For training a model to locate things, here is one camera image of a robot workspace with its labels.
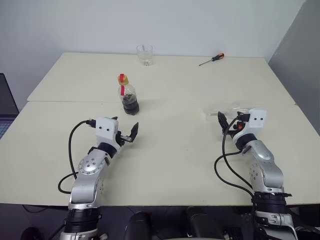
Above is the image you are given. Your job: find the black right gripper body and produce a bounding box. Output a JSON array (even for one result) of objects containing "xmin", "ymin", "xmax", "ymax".
[{"xmin": 226, "ymin": 119, "xmax": 250, "ymax": 137}]

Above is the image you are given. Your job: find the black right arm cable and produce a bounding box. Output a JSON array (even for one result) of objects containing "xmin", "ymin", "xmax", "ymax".
[{"xmin": 213, "ymin": 112, "xmax": 256, "ymax": 202}]

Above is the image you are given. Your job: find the small cola bottle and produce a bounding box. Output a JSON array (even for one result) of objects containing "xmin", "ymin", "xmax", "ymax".
[{"xmin": 116, "ymin": 73, "xmax": 140, "ymax": 117}]

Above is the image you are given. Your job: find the dark rounded shape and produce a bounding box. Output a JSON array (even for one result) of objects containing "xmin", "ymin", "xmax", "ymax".
[{"xmin": 124, "ymin": 211, "xmax": 154, "ymax": 240}]

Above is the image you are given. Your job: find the dark laptop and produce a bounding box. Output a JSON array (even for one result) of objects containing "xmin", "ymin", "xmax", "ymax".
[{"xmin": 0, "ymin": 72, "xmax": 20, "ymax": 141}]

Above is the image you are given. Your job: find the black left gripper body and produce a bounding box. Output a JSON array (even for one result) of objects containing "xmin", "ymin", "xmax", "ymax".
[{"xmin": 114, "ymin": 130, "xmax": 133, "ymax": 148}]

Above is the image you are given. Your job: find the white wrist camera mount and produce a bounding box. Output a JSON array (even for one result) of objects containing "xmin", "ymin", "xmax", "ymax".
[
  {"xmin": 234, "ymin": 108, "xmax": 268, "ymax": 141},
  {"xmin": 95, "ymin": 116, "xmax": 120, "ymax": 144}
]

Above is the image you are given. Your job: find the red black handled screwdriver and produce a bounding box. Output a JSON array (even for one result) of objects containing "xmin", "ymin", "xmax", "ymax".
[{"xmin": 198, "ymin": 52, "xmax": 225, "ymax": 67}]

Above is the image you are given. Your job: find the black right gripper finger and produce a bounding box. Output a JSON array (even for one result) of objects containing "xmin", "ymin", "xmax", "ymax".
[{"xmin": 217, "ymin": 111, "xmax": 229, "ymax": 135}]

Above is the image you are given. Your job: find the clear plastic scoop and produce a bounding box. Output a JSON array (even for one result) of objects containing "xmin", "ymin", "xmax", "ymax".
[{"xmin": 203, "ymin": 99, "xmax": 251, "ymax": 119}]

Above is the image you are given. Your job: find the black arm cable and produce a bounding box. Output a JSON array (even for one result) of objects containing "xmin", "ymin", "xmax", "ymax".
[
  {"xmin": 57, "ymin": 119, "xmax": 97, "ymax": 195},
  {"xmin": 213, "ymin": 112, "xmax": 256, "ymax": 202}
]

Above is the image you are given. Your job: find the grey partition panel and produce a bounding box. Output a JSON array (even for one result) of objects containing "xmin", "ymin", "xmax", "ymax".
[{"xmin": 265, "ymin": 0, "xmax": 320, "ymax": 139}]

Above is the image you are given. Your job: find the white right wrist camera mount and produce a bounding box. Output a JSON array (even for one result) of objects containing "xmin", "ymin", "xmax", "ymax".
[{"xmin": 234, "ymin": 108, "xmax": 268, "ymax": 141}]

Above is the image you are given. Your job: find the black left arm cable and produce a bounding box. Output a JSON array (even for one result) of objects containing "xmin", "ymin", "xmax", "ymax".
[{"xmin": 57, "ymin": 119, "xmax": 97, "ymax": 195}]

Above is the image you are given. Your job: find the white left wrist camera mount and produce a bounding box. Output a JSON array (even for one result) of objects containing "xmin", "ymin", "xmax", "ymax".
[{"xmin": 95, "ymin": 116, "xmax": 120, "ymax": 144}]

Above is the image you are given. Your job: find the clear glass tumbler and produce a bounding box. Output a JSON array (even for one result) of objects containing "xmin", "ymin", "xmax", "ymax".
[{"xmin": 135, "ymin": 43, "xmax": 154, "ymax": 67}]

